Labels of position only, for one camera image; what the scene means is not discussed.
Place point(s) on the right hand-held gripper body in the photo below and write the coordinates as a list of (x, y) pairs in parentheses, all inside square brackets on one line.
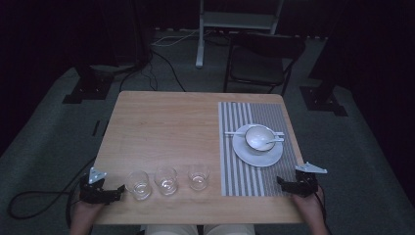
[(306, 184)]

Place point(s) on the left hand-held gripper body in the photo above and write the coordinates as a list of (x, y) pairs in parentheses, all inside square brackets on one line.
[(93, 193)]

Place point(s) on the person's right hand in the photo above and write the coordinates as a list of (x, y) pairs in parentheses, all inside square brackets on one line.
[(310, 205)]

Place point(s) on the person's left hand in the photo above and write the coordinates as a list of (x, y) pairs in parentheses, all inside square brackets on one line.
[(84, 213)]

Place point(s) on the clear glass cup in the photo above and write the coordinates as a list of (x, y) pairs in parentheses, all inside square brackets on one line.
[(166, 183), (139, 187), (199, 178)]

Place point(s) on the white round plate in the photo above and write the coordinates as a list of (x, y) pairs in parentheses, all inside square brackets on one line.
[(257, 159)]

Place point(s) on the white spoon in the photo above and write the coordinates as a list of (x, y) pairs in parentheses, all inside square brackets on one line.
[(275, 141)]

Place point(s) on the grey striped placemat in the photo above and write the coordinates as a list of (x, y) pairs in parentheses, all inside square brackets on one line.
[(241, 179)]

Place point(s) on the white bowl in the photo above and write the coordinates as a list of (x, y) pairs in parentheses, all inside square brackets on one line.
[(257, 137)]

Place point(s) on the short black strip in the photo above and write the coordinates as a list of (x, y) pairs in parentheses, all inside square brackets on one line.
[(95, 128), (105, 128)]

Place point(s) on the person's left leg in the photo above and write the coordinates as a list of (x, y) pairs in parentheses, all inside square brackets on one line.
[(171, 230)]

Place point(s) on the person's leg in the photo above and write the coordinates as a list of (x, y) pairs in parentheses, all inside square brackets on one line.
[(171, 230), (230, 230)]

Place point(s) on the person's right leg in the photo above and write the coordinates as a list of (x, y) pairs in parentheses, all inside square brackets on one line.
[(230, 230)]

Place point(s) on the white chopstick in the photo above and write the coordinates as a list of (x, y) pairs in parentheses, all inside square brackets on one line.
[(234, 132)]

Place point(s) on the black stand base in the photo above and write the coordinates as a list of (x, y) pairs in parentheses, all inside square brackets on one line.
[(321, 101), (88, 88)]

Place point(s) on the black folding chair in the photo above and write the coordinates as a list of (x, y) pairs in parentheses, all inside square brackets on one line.
[(257, 67)]

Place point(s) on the white metal stand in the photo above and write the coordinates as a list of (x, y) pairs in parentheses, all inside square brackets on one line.
[(200, 42)]

